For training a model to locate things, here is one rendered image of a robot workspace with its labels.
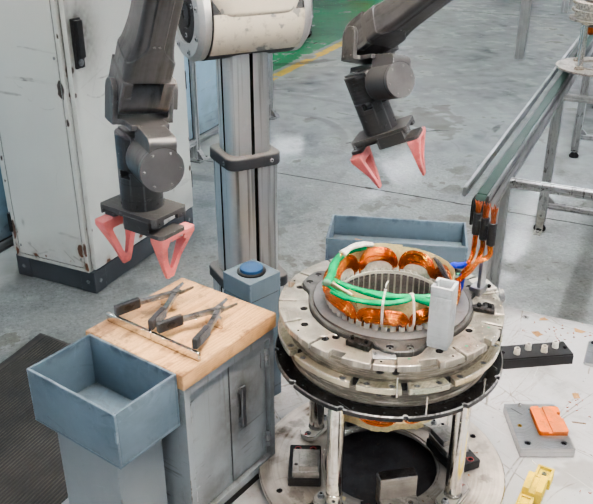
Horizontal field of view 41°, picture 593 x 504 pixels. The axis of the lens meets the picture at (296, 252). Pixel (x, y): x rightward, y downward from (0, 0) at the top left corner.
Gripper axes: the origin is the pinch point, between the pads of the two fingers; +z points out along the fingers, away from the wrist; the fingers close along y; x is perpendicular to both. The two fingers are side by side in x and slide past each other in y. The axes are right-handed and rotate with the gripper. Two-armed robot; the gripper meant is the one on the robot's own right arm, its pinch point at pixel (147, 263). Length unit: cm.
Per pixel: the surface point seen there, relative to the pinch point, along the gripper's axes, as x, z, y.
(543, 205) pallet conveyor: 297, 101, -28
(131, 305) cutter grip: -1.7, 6.7, -2.2
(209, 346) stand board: -0.9, 9.0, 11.5
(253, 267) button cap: 24.4, 11.0, 0.0
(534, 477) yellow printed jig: 30, 35, 50
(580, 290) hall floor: 246, 114, 7
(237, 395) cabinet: 3.5, 19.4, 12.7
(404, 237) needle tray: 53, 12, 14
